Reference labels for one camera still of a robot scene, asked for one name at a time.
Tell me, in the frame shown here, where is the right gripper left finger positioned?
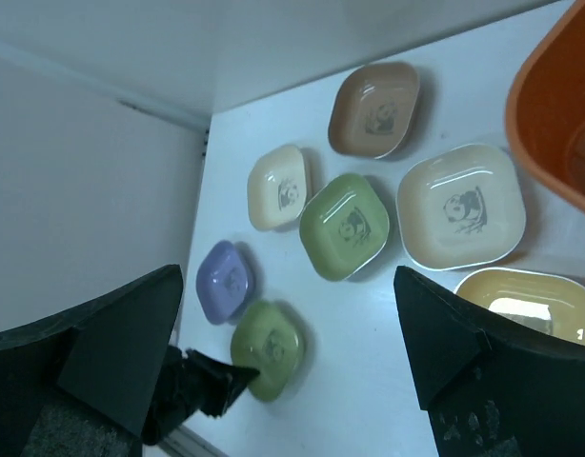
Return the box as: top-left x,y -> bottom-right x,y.
0,265 -> 183,456

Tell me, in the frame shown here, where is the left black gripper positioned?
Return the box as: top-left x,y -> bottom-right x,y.
142,346 -> 259,446

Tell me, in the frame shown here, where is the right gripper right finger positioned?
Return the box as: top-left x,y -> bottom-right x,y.
393,266 -> 585,456

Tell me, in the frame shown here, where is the green square plate front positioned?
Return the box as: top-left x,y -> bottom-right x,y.
230,300 -> 305,403

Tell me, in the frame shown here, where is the green square plate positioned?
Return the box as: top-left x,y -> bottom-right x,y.
230,300 -> 305,403
299,173 -> 391,282

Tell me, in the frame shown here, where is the purple square plate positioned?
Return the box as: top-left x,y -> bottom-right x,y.
195,240 -> 255,325

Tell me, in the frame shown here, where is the orange plastic bin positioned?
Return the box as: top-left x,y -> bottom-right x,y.
505,1 -> 585,213

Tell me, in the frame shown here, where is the yellow square plate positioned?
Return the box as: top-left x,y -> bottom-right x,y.
454,268 -> 585,346

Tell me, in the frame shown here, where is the cream square plate right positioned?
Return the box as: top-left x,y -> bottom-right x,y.
396,144 -> 527,271

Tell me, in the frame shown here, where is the cream square plate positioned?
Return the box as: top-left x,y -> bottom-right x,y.
247,145 -> 311,231
396,144 -> 527,271

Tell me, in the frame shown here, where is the cream square plate left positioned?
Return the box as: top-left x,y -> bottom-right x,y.
247,145 -> 311,231

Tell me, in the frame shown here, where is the green square plate centre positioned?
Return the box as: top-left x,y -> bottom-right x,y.
299,173 -> 391,282

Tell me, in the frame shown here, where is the brown square plate rear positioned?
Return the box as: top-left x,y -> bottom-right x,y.
328,61 -> 421,159

